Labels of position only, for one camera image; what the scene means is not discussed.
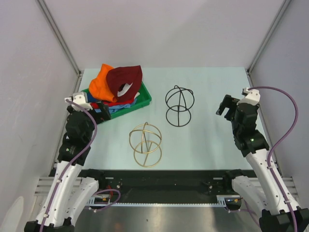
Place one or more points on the black wire hat stand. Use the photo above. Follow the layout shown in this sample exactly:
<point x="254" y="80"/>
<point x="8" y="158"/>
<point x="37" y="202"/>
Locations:
<point x="181" y="106"/>

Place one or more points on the orange bucket hat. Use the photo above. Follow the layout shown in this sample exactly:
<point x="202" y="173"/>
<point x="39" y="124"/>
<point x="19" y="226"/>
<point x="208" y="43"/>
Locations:
<point x="99" y="88"/>

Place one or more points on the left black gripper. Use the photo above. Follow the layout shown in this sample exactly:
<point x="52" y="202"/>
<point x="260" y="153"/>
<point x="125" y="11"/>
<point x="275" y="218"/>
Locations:
<point x="103" y="115"/>

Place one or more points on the right aluminium frame post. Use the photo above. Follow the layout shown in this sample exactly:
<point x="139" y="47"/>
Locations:
<point x="277" y="19"/>

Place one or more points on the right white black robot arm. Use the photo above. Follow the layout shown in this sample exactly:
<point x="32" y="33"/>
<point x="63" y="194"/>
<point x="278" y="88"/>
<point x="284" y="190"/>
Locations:
<point x="276" y="209"/>

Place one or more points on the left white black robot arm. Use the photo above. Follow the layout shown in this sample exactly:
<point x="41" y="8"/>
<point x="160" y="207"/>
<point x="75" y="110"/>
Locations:
<point x="63" y="204"/>

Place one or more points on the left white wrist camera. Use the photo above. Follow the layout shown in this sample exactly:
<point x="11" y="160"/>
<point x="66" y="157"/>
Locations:
<point x="80" y="98"/>

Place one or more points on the gold wire hat stand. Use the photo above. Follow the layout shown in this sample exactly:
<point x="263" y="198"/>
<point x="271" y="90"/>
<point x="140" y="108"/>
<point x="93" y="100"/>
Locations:
<point x="145" y="139"/>

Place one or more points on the red hat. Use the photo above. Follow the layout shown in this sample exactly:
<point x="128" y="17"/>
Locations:
<point x="110" y="104"/>

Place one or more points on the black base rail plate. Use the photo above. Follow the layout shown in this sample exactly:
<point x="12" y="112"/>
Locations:
<point x="167" y="187"/>

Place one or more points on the light blue hat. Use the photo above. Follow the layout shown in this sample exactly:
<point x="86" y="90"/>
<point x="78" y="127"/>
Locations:
<point x="117" y="108"/>

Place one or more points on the white slotted cable duct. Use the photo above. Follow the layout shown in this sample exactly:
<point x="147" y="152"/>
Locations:
<point x="221" y="201"/>

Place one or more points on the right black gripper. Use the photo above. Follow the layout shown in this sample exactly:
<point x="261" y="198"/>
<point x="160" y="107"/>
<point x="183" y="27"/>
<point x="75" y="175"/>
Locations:
<point x="228" y="102"/>

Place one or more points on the dark blue bucket hat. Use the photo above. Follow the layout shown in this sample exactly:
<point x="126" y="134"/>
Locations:
<point x="91" y="99"/>

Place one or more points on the left aluminium frame post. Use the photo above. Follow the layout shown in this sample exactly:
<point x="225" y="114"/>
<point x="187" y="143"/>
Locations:
<point x="59" y="37"/>

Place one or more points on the aluminium frame post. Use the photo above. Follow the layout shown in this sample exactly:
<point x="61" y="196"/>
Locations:
<point x="277" y="19"/>
<point x="59" y="37"/>

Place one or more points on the green plastic tray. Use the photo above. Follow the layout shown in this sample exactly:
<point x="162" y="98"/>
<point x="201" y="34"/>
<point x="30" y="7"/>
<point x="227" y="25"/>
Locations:
<point x="143" y="99"/>

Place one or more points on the maroon bucket hat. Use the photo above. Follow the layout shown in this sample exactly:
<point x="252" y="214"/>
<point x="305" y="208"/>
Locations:
<point x="124" y="82"/>

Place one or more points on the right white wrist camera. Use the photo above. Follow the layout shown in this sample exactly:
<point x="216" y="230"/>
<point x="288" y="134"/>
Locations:
<point x="251" y="97"/>

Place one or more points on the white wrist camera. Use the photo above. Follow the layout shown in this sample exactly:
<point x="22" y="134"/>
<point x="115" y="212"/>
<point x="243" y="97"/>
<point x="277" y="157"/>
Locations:
<point x="80" y="98"/>
<point x="251" y="97"/>

